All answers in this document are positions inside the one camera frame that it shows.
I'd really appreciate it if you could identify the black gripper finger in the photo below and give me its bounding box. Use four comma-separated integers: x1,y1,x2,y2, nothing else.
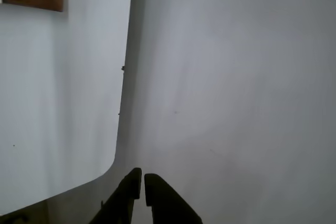
89,167,143,224
144,173,203,224

